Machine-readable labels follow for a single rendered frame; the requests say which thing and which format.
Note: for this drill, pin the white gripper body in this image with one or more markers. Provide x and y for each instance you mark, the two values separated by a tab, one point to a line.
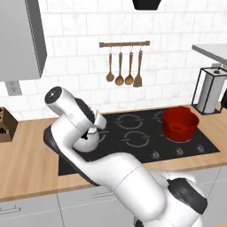
100	120

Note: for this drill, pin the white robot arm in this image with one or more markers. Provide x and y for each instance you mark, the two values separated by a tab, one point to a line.
133	183

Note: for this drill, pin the silver round kettle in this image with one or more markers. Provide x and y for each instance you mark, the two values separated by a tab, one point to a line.
87	144

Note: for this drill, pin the small wooden spoon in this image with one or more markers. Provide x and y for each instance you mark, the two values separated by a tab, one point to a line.
110	77

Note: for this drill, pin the wooden ladle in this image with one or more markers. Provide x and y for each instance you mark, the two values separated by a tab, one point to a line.
119	80

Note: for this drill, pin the black glass hob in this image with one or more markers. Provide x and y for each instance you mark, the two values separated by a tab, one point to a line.
139	147

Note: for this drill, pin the wooden round spoon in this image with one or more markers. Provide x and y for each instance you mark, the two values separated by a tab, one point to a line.
129	79

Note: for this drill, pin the wooden spatula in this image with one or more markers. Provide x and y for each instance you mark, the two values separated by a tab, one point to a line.
137	81

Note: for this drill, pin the black hob knob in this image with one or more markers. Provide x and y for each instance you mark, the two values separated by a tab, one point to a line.
201	148
179	151
155	154

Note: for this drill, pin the red cooking pot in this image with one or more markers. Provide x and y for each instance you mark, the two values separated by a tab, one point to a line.
179	125

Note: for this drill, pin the grey drawer front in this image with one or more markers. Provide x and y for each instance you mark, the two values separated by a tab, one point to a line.
29	212
88	211

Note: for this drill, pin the brown wooden knife block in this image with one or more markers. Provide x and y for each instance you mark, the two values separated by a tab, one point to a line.
7	125

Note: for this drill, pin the white paper towel roll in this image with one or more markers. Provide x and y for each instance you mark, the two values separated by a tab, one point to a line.
211	91

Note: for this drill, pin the black extractor hood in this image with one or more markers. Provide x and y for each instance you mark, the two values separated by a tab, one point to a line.
146	4

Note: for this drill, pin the black appliance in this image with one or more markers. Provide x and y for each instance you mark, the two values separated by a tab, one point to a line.
224	100

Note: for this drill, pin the grey cupboard door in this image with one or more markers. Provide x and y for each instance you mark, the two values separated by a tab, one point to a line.
217	195

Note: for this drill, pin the wooden utensil rail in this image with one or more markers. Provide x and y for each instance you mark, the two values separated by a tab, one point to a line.
124	44

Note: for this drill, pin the grey wall socket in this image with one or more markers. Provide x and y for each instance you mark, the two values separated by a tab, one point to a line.
13	87

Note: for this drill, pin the grey wall cabinet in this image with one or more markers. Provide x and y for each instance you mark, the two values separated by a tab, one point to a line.
17	38

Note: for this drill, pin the grey wall shelf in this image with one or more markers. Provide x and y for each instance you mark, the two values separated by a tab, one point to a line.
211	50

